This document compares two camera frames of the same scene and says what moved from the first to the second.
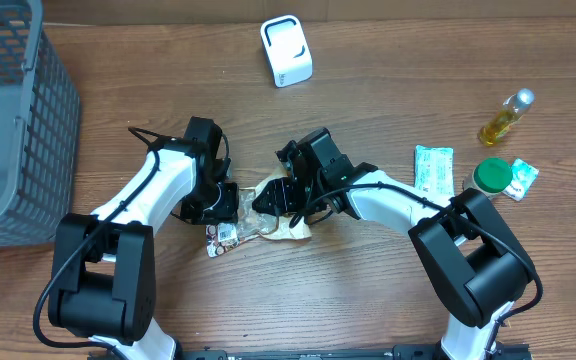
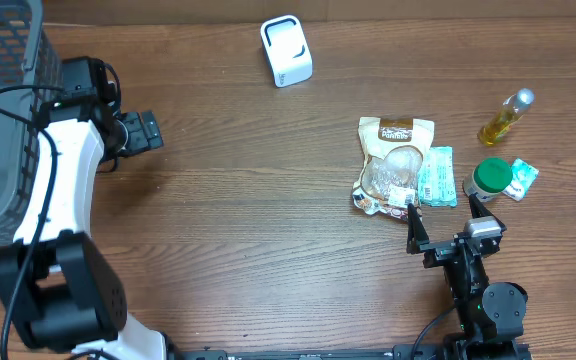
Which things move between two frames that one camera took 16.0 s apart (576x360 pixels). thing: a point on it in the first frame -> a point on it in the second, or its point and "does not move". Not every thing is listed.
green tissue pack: (523, 177) does not move
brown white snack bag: (253, 222) -> (393, 153)
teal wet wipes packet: (434, 170) does not move
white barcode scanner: (288, 49) does not move
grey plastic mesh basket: (23, 127) does not move
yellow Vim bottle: (506, 117) does not move
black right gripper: (283, 192) -> (438, 251)
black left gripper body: (212, 202) -> (138, 139)
